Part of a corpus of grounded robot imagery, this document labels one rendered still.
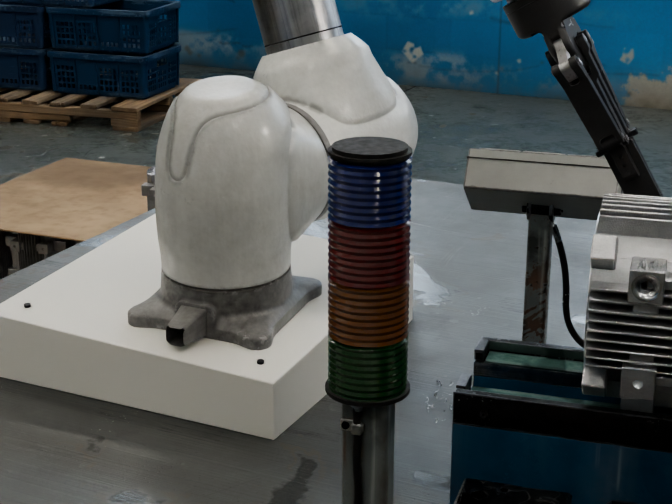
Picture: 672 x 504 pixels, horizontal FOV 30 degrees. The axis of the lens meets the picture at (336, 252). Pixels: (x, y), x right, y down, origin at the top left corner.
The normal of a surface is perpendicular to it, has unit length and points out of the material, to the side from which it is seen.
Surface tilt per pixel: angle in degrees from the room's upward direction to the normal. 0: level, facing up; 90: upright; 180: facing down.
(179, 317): 11
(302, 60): 50
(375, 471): 90
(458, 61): 90
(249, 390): 90
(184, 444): 0
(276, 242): 96
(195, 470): 0
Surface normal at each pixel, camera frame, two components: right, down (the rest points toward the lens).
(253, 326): 0.08, -0.80
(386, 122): 0.68, -0.27
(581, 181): -0.23, -0.34
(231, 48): -0.44, 0.29
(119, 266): 0.00, -0.92
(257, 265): 0.52, 0.44
